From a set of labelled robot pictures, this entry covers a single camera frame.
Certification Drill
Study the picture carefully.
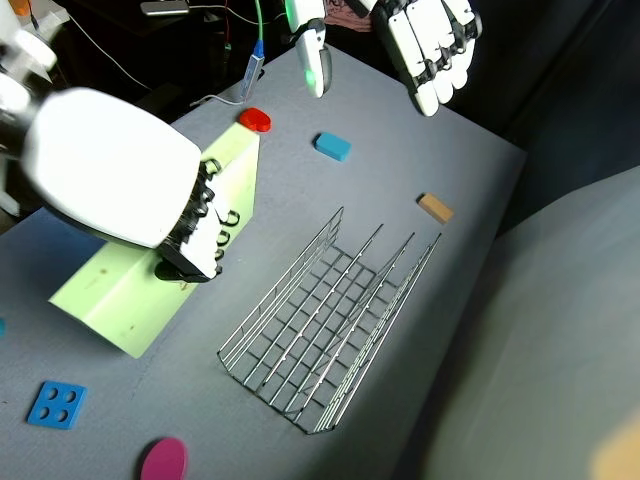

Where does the blue rounded block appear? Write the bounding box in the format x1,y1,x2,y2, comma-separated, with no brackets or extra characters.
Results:
313,132,353,162

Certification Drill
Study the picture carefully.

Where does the white cable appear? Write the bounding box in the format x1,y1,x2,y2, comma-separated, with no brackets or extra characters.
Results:
188,93,247,108

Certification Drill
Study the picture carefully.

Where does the blue four-hole square block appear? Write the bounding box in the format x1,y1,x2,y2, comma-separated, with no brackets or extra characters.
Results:
26,380,89,430

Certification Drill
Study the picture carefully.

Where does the pink round disc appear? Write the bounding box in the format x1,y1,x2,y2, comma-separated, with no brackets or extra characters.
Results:
140,437,190,480

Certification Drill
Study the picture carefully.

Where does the silver flat device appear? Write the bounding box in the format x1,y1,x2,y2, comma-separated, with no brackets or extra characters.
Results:
139,0,191,17

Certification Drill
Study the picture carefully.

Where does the silver blue usb adapter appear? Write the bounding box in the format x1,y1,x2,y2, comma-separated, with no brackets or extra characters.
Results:
240,42,266,99

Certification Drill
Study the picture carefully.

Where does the light green box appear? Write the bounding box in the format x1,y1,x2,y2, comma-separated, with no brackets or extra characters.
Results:
48,122,261,360

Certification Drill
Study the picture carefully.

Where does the wire metal rack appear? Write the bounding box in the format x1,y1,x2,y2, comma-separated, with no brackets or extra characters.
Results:
216,206,443,435

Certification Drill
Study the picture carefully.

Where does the grey table cloth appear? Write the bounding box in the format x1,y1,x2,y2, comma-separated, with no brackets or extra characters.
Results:
0,42,529,480

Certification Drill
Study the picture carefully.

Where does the red heart block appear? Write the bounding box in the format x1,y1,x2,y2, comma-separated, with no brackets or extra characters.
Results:
238,107,273,134

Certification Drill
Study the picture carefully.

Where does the green cable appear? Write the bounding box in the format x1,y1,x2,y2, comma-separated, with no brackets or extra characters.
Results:
253,0,267,49

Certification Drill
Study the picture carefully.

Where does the plain wooden block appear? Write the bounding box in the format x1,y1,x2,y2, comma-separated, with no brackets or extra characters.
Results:
417,193,455,224

